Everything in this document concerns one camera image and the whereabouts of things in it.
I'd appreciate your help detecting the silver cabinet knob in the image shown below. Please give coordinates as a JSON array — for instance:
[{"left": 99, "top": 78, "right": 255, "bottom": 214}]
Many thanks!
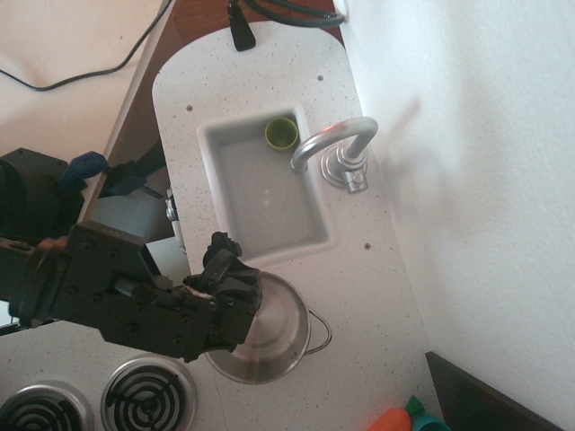
[{"left": 165, "top": 189, "right": 179, "bottom": 222}]

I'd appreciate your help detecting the silver toy faucet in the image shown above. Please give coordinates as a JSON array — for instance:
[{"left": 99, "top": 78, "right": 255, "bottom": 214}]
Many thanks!
[{"left": 290, "top": 117, "right": 378, "bottom": 194}]

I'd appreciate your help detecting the orange toy carrot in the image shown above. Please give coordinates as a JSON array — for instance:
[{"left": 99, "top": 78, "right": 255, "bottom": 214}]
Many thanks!
[{"left": 367, "top": 408, "right": 411, "bottom": 431}]

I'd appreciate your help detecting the black stove burner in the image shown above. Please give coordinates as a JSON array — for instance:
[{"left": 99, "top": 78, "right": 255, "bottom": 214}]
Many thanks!
[
  {"left": 100, "top": 355, "right": 198, "bottom": 430},
  {"left": 1, "top": 381, "right": 94, "bottom": 431}
]

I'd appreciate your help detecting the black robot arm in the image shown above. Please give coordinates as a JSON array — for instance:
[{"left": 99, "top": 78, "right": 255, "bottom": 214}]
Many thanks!
[{"left": 1, "top": 222, "right": 262, "bottom": 362}]

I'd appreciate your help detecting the teal plastic toy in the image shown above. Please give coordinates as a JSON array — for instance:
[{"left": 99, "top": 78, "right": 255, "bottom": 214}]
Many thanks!
[{"left": 405, "top": 395, "right": 451, "bottom": 431}]

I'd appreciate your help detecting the green plastic cup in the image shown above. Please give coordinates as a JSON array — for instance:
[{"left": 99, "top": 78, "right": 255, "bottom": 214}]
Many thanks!
[{"left": 264, "top": 117, "right": 299, "bottom": 152}]

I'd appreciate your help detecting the left black stove burner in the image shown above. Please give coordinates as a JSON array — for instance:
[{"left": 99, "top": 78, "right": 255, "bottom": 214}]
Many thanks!
[{"left": 1, "top": 381, "right": 94, "bottom": 431}]

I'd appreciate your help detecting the stainless steel pot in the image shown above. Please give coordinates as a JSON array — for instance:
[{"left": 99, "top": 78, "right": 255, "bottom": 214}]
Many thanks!
[{"left": 206, "top": 272, "right": 332, "bottom": 385}]

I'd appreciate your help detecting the black strap clip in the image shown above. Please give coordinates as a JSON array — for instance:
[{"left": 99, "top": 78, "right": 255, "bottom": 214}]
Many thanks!
[{"left": 227, "top": 1, "right": 256, "bottom": 52}]

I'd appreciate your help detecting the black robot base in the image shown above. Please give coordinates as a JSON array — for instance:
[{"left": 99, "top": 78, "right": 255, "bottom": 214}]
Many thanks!
[{"left": 1, "top": 148, "right": 84, "bottom": 245}]

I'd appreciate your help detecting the blue clamp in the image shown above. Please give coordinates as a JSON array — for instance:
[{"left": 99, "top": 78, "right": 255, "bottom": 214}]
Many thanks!
[{"left": 57, "top": 151, "right": 155, "bottom": 198}]

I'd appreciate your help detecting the thin black floor cable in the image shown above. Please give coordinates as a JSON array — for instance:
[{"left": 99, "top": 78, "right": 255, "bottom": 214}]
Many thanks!
[{"left": 0, "top": 0, "right": 174, "bottom": 93}]

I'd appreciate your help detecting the grey toy sink basin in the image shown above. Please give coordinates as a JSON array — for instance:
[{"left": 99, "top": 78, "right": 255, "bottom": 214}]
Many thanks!
[{"left": 198, "top": 105, "right": 335, "bottom": 266}]

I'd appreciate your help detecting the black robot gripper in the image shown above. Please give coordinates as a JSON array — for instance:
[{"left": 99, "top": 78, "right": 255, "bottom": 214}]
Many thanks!
[{"left": 99, "top": 232, "right": 262, "bottom": 362}]

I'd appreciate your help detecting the white speckled toy countertop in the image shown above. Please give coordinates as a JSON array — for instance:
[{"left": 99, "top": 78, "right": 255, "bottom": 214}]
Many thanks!
[{"left": 0, "top": 21, "right": 446, "bottom": 431}]

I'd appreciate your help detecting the right black stove burner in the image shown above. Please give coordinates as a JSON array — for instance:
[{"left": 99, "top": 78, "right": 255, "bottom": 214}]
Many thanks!
[{"left": 100, "top": 355, "right": 198, "bottom": 430}]

